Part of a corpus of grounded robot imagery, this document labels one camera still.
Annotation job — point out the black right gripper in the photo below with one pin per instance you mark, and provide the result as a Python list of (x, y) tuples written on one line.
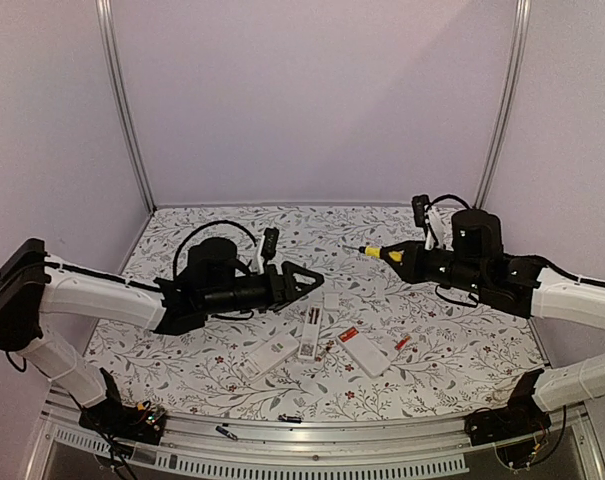
[(409, 268)]

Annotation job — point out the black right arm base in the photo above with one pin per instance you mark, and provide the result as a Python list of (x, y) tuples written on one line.
[(490, 425)]

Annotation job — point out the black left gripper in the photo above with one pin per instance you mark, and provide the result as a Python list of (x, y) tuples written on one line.
[(277, 299)]

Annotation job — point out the yellow handled screwdriver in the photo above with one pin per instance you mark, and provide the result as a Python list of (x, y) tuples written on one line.
[(369, 251)]

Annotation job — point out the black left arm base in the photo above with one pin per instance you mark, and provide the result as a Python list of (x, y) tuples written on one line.
[(144, 423)]

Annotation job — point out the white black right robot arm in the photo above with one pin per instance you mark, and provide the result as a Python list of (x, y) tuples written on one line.
[(525, 286)]

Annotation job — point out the dark battery on rail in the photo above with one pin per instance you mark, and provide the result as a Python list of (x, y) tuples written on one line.
[(290, 419)]

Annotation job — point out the aluminium frame post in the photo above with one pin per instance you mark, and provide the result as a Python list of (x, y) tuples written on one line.
[(104, 10), (506, 101)]

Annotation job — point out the left aluminium frame post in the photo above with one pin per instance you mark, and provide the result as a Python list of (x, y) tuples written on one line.
[(104, 10)]

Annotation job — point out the white remote control with batteries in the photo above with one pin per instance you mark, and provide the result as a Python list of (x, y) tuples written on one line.
[(310, 333)]

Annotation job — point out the blue battery on rail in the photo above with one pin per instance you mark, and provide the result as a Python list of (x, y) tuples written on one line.
[(225, 432)]

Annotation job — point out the aluminium front rail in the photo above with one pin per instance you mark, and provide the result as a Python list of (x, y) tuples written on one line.
[(419, 448)]

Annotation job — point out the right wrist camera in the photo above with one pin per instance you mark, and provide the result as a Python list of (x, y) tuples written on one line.
[(428, 218)]

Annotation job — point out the white air conditioner remote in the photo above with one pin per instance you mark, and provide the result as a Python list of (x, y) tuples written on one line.
[(268, 356)]

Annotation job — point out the right aluminium frame post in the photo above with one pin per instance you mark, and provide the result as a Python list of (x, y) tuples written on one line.
[(506, 101)]

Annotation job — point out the small white battery cover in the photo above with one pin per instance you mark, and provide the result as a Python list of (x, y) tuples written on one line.
[(331, 301)]

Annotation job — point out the floral patterned table mat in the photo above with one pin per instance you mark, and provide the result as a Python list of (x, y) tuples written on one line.
[(458, 359)]

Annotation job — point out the red loose battery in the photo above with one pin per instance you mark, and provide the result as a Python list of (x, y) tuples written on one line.
[(402, 343)]

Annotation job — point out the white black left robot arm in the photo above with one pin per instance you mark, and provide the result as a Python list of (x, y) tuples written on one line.
[(214, 282)]

